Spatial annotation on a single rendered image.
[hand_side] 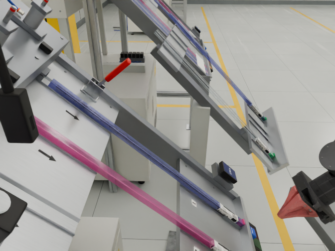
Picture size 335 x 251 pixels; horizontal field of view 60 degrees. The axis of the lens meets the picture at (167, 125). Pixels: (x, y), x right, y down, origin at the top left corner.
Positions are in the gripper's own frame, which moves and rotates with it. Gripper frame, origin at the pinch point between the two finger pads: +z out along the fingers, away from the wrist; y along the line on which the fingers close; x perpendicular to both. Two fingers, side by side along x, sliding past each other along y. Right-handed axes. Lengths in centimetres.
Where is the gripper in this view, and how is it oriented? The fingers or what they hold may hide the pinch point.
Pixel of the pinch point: (281, 214)
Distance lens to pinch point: 72.5
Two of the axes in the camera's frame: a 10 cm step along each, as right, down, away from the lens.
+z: -6.7, 6.1, 4.1
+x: 7.4, 5.9, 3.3
